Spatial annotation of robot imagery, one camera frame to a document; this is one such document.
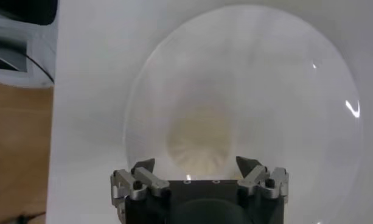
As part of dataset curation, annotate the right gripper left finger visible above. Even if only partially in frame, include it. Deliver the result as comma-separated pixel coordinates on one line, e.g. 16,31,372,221
110,157,171,214

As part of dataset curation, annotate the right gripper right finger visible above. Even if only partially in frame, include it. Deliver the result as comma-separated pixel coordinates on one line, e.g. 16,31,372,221
235,155,290,204

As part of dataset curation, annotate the white steamed baozi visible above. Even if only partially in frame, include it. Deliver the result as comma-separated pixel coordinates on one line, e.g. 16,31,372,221
165,114,235,180

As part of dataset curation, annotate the white round plate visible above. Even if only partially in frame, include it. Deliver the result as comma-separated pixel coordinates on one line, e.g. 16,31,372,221
124,3,364,224

